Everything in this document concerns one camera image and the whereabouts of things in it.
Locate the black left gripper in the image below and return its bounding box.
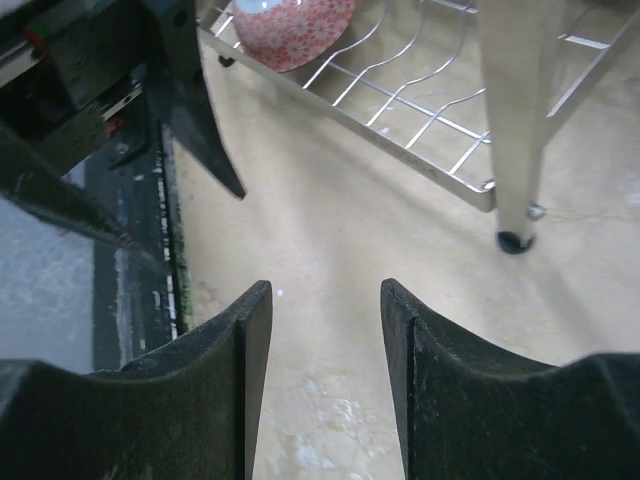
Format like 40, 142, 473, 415
1, 1, 246, 273

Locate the stainless steel dish rack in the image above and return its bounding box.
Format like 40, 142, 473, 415
201, 1, 639, 254

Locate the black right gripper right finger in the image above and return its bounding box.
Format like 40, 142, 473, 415
380, 279, 639, 479

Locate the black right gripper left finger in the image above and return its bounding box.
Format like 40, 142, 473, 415
1, 281, 273, 479

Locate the black white patterned bowl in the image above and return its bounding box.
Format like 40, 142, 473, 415
231, 0, 357, 73

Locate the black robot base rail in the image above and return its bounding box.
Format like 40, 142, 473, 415
85, 123, 192, 370

